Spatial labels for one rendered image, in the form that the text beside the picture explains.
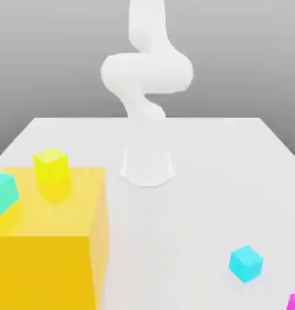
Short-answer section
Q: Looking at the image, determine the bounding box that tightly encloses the small yellow cube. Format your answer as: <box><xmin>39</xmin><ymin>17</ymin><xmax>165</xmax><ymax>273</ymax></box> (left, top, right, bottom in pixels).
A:
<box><xmin>32</xmin><ymin>148</ymin><xmax>71</xmax><ymax>186</ymax></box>

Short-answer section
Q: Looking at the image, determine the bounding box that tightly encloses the small turquoise cube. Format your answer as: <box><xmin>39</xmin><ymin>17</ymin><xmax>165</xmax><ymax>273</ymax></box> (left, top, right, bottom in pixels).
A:
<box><xmin>0</xmin><ymin>171</ymin><xmax>20</xmax><ymax>216</ymax></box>

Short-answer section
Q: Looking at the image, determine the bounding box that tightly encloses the small cyan cube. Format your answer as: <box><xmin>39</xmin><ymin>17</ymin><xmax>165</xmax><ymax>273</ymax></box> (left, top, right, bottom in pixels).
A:
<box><xmin>228</xmin><ymin>245</ymin><xmax>264</xmax><ymax>284</ymax></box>

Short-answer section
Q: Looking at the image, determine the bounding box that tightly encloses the large yellow box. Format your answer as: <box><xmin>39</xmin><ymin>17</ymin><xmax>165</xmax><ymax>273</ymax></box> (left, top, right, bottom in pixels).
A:
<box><xmin>0</xmin><ymin>166</ymin><xmax>111</xmax><ymax>310</ymax></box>

